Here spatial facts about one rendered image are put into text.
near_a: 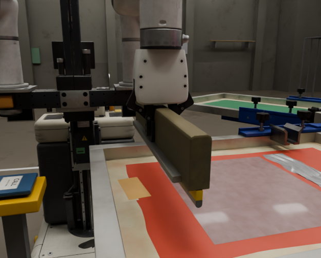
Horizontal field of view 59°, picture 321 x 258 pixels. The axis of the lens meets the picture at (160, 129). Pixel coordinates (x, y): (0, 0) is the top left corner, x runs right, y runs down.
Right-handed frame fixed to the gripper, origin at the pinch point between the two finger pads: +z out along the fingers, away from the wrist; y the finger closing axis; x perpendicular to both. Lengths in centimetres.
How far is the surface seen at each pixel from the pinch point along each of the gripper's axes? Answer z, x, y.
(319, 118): 8, -31, -68
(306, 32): -94, -865, -771
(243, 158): 14.6, -15.7, -28.5
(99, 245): 10.6, 18.4, 13.1
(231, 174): 14.4, -6.2, -19.8
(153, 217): 14.3, 7.7, 3.3
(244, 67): 33, -976, -594
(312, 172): 13.9, -1.4, -39.1
